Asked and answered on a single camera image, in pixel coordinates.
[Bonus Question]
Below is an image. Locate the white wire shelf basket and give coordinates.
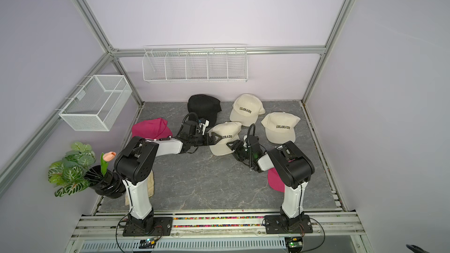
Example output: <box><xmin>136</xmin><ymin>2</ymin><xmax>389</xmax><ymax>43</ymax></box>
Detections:
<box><xmin>142</xmin><ymin>44</ymin><xmax>248</xmax><ymax>83</ymax></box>

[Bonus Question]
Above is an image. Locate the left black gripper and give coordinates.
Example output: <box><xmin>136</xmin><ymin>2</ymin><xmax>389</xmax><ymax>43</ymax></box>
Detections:
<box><xmin>190</xmin><ymin>132</ymin><xmax>222</xmax><ymax>146</ymax></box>

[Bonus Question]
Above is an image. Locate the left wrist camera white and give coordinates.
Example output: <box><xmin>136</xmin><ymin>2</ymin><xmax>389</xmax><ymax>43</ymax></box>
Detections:
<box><xmin>199</xmin><ymin>118</ymin><xmax>210</xmax><ymax>135</ymax></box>

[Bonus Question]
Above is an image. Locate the pink cap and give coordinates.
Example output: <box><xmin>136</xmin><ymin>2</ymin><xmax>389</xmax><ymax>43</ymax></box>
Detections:
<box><xmin>132</xmin><ymin>118</ymin><xmax>173</xmax><ymax>139</ymax></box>
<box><xmin>267</xmin><ymin>168</ymin><xmax>285</xmax><ymax>193</ymax></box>

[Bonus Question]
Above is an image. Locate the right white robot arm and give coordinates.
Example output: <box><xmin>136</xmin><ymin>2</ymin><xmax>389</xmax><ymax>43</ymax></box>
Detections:
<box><xmin>226</xmin><ymin>140</ymin><xmax>315</xmax><ymax>234</ymax></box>

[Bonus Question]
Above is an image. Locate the black plant pot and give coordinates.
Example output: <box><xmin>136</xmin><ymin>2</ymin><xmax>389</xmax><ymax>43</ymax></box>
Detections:
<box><xmin>84</xmin><ymin>165</ymin><xmax>126</xmax><ymax>199</ymax></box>

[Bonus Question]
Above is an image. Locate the pink cap right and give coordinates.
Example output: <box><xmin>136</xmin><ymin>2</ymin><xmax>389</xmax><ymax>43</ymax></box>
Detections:
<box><xmin>267</xmin><ymin>168</ymin><xmax>285</xmax><ymax>193</ymax></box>

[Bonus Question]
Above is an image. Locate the left black corrugated cable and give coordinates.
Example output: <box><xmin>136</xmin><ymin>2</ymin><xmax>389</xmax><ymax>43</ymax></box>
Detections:
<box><xmin>175</xmin><ymin>112</ymin><xmax>200</xmax><ymax>138</ymax></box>

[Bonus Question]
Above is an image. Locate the black corrugated cable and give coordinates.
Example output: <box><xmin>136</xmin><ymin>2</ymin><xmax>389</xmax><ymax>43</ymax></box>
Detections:
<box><xmin>175</xmin><ymin>112</ymin><xmax>200</xmax><ymax>138</ymax></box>
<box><xmin>245</xmin><ymin>123</ymin><xmax>263</xmax><ymax>159</ymax></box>

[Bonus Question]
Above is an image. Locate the pink artificial tulip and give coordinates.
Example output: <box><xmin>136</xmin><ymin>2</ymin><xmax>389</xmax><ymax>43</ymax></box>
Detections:
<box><xmin>100</xmin><ymin>152</ymin><xmax>116</xmax><ymax>177</ymax></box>

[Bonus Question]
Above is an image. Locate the cream cap right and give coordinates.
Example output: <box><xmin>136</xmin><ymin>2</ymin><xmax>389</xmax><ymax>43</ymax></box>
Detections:
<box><xmin>261</xmin><ymin>112</ymin><xmax>301</xmax><ymax>144</ymax></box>

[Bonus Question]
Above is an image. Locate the beige cap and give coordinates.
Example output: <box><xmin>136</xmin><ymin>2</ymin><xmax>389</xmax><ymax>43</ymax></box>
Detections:
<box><xmin>123</xmin><ymin>171</ymin><xmax>155</xmax><ymax>206</ymax></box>

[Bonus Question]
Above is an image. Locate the cream colorado cap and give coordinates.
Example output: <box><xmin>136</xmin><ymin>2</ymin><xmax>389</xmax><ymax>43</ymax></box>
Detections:
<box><xmin>230</xmin><ymin>94</ymin><xmax>266</xmax><ymax>127</ymax></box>
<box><xmin>208</xmin><ymin>122</ymin><xmax>241</xmax><ymax>156</ymax></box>

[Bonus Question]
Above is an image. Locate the white wire side basket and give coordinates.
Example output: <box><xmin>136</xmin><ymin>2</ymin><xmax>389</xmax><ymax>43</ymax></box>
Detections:
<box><xmin>59</xmin><ymin>74</ymin><xmax>132</xmax><ymax>132</ymax></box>

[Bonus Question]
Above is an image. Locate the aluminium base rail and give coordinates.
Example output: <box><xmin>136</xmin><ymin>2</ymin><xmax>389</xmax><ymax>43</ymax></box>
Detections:
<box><xmin>65</xmin><ymin>209</ymin><xmax>373</xmax><ymax>253</ymax></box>

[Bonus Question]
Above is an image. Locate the green potted plant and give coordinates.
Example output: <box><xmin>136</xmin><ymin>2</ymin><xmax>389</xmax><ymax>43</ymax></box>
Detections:
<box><xmin>48</xmin><ymin>141</ymin><xmax>96</xmax><ymax>197</ymax></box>

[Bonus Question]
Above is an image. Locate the black cap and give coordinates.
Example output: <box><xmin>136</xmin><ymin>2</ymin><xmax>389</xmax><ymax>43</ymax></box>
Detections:
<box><xmin>187</xmin><ymin>94</ymin><xmax>221</xmax><ymax>127</ymax></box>

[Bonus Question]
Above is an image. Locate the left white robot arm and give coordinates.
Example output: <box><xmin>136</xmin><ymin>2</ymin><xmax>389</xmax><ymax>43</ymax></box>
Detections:
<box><xmin>114</xmin><ymin>132</ymin><xmax>221</xmax><ymax>233</ymax></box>

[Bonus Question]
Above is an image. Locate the aluminium frame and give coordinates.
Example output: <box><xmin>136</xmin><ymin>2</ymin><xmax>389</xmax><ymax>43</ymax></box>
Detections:
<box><xmin>1</xmin><ymin>0</ymin><xmax>355</xmax><ymax>195</ymax></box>

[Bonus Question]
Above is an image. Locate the right black corrugated cable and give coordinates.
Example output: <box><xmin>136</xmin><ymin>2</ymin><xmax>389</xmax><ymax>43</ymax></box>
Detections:
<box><xmin>245</xmin><ymin>123</ymin><xmax>263</xmax><ymax>159</ymax></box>

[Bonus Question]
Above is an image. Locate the cream Colorado cap back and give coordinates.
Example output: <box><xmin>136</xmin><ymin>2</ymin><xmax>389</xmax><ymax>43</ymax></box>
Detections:
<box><xmin>230</xmin><ymin>94</ymin><xmax>266</xmax><ymax>127</ymax></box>

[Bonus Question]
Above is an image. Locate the pink cap left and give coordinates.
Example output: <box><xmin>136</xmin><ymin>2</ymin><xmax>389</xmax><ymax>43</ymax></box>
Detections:
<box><xmin>132</xmin><ymin>118</ymin><xmax>173</xmax><ymax>139</ymax></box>

